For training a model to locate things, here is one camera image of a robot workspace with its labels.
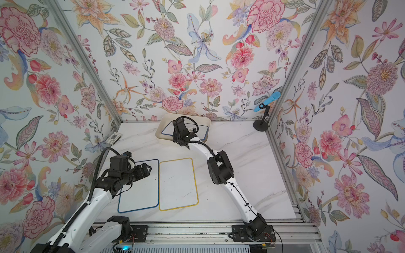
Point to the aluminium front rail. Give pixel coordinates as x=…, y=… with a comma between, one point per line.
x=283, y=234

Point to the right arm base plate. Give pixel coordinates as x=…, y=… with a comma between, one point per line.
x=242, y=233

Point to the yellow-framed whiteboard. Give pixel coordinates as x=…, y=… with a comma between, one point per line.
x=177, y=185

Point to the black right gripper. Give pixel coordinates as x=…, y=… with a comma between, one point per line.
x=175, y=138

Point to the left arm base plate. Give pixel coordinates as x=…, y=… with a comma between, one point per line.
x=136, y=233

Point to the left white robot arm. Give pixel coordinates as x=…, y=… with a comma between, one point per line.
x=73, y=237

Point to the aluminium corner post left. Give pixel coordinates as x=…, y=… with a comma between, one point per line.
x=71, y=37

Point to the black microphone stand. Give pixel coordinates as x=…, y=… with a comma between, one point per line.
x=262, y=125

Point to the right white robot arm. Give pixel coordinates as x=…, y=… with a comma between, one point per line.
x=254, y=226

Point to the cream plastic storage box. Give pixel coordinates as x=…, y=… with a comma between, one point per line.
x=170, y=118

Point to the aluminium corner post right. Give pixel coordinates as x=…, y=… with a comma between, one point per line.
x=319, y=16

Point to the aluminium corner post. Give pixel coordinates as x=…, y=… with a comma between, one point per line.
x=319, y=16
x=71, y=37

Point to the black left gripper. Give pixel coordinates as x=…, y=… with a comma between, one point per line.
x=141, y=173

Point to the small white card box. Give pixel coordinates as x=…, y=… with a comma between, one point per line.
x=114, y=138

